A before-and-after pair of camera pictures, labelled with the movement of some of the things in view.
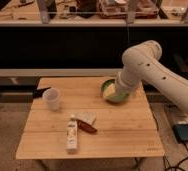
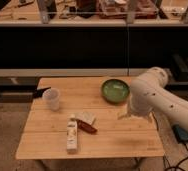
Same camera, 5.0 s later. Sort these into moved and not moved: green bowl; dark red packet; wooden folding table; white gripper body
Moved: white gripper body
Not moved: green bowl; dark red packet; wooden folding table
